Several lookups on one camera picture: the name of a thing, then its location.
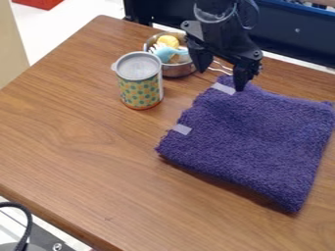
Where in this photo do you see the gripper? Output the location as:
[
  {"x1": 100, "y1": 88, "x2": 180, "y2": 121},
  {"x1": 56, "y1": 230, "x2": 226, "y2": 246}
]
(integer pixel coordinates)
[{"x1": 179, "y1": 12, "x2": 264, "y2": 92}]

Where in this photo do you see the violet cloth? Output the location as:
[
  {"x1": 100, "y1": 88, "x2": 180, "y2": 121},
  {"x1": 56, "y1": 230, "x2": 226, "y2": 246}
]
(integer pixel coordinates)
[{"x1": 154, "y1": 74, "x2": 335, "y2": 214}]

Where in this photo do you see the silver pot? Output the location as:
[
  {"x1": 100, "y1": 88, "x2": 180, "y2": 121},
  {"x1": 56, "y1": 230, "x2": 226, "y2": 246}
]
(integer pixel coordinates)
[{"x1": 142, "y1": 30, "x2": 233, "y2": 78}]

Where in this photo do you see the light blue toy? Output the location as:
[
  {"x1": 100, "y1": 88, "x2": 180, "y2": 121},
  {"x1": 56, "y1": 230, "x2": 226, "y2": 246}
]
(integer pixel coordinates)
[{"x1": 153, "y1": 45, "x2": 192, "y2": 65}]

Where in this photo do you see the yellow toy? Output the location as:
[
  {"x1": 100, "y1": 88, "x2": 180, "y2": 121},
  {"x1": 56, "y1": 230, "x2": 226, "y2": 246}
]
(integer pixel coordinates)
[{"x1": 155, "y1": 34, "x2": 181, "y2": 49}]

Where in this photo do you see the spotted can with silver lid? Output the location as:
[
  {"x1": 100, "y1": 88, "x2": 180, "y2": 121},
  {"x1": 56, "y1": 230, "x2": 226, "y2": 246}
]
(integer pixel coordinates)
[{"x1": 110, "y1": 51, "x2": 166, "y2": 111}]

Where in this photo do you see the red box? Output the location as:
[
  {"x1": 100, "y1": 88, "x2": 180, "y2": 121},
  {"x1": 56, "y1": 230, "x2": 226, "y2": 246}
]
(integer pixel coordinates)
[{"x1": 10, "y1": 0, "x2": 66, "y2": 12}]

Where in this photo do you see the black cable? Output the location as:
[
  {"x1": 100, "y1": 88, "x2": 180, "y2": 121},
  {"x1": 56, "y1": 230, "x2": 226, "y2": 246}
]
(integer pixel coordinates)
[{"x1": 0, "y1": 201, "x2": 34, "y2": 251}]

